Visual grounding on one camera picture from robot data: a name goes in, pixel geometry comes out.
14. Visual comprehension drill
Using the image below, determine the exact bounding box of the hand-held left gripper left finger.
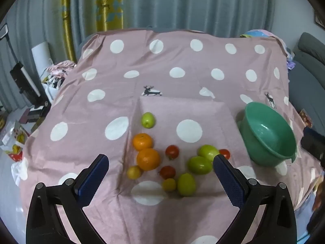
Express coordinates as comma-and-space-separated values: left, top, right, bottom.
26, 154, 110, 244

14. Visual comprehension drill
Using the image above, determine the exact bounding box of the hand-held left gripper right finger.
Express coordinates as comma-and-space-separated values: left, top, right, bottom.
212, 154, 297, 244

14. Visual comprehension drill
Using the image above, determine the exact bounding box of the large green jujube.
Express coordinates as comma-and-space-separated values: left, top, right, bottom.
177, 173, 196, 197
187, 156, 213, 175
198, 145, 220, 162

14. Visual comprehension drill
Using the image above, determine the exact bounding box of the small yellow tomato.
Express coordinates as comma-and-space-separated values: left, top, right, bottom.
162, 178, 177, 192
127, 165, 142, 180

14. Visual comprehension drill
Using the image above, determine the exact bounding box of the green plastic bowl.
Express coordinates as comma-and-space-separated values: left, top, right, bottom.
237, 102, 297, 168

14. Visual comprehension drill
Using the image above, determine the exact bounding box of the red patterned snack packet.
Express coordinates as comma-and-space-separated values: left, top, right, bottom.
300, 109, 313, 129

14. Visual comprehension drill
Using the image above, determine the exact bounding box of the orange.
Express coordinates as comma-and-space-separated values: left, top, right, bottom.
132, 133, 153, 151
136, 148, 161, 171

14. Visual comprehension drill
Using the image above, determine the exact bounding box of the grey sofa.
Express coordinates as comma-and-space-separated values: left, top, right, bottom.
288, 32, 325, 163

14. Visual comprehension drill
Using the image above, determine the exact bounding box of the white plastic bag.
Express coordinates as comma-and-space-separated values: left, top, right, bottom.
11, 156, 29, 186

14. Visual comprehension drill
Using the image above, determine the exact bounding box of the purple cloth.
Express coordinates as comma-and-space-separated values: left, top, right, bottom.
286, 56, 296, 72

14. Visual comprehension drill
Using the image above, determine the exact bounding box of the small green jujube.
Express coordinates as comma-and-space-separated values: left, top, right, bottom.
141, 112, 156, 129

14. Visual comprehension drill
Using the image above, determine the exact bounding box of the red yellow printed box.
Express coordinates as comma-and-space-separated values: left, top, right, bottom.
0, 119, 29, 162

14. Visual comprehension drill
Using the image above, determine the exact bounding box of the dark box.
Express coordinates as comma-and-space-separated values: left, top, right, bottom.
22, 104, 51, 125

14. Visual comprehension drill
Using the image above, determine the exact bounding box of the pink polka dot cloth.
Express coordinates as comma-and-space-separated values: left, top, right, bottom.
11, 28, 322, 244

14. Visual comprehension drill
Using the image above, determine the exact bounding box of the pile of clothes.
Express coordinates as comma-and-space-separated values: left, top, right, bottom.
41, 60, 77, 90

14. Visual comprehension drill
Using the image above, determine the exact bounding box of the black stand with white tube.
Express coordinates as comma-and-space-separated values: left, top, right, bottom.
10, 61, 50, 107

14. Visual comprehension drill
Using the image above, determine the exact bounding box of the colourful printed cloth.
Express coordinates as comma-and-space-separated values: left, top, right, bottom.
240, 29, 288, 56

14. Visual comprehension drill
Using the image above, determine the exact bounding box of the white cylinder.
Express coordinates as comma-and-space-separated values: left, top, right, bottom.
32, 41, 52, 77

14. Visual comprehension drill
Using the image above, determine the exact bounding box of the gold curtain strip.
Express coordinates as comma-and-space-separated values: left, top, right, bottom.
61, 0, 77, 63

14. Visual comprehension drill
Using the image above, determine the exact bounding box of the white pole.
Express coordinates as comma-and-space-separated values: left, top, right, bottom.
0, 24, 12, 64

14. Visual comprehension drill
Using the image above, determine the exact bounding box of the yellow patterned curtain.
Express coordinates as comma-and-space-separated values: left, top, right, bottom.
95, 0, 125, 32

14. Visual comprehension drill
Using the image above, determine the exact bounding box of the grey-blue curtain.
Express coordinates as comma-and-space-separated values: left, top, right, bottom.
0, 0, 318, 112

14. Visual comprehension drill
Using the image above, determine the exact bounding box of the framed wall picture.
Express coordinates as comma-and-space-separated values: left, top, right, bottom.
314, 11, 325, 29

